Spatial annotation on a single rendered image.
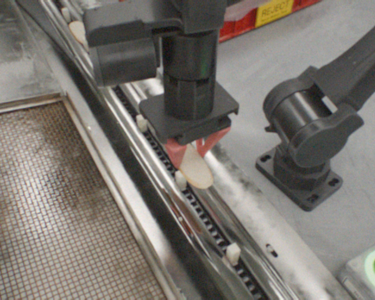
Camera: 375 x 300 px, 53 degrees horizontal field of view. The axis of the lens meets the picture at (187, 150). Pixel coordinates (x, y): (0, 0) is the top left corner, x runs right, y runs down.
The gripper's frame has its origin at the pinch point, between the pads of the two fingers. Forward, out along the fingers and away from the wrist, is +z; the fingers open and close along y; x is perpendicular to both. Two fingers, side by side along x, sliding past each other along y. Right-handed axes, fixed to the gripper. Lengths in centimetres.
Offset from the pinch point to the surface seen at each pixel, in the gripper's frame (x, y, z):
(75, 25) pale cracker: -52, 0, 8
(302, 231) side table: 12.6, -12.3, 11.3
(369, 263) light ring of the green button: 22.3, -11.6, 3.3
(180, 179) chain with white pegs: -1.6, 0.3, 7.0
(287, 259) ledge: 16.1, -5.6, 7.2
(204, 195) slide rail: 1.8, -1.9, 8.4
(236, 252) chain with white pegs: 12.3, -0.1, 6.4
